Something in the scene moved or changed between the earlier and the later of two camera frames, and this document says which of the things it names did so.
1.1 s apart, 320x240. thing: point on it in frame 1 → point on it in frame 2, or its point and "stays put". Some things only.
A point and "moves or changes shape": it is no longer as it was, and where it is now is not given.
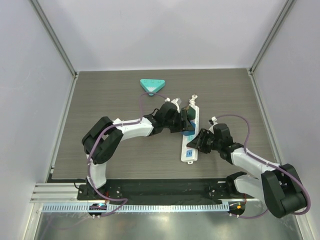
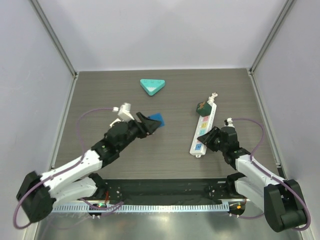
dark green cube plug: [190, 113] → [203, 108]
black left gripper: [184, 125] → [150, 124]
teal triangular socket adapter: [151, 85] stays put
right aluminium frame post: [286, 9] stays put
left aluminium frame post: [49, 29] stays put
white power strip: [190, 154] → [205, 123]
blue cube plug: [193, 125] moves or changes shape
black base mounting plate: [165, 190] stays put
